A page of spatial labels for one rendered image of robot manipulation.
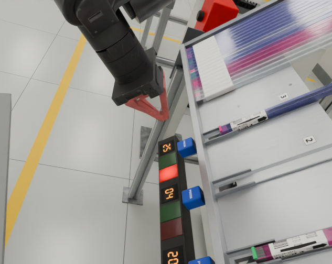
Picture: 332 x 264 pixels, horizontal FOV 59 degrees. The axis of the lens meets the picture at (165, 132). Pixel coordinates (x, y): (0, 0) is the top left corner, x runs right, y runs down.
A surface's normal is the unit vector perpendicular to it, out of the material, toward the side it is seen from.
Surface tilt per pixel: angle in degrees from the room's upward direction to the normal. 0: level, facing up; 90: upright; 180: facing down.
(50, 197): 0
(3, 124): 0
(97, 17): 107
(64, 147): 0
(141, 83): 44
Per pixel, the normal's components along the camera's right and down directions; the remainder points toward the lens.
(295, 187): -0.46, -0.66
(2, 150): 0.30, -0.73
